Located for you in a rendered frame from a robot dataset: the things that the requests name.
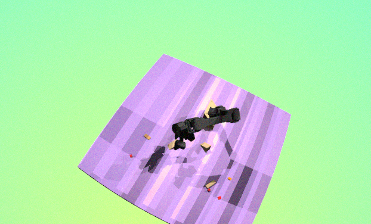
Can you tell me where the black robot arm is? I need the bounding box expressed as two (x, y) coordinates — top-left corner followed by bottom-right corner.
(172, 105), (240, 141)

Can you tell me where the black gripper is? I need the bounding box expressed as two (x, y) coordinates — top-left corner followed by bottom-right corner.
(174, 131), (190, 151)

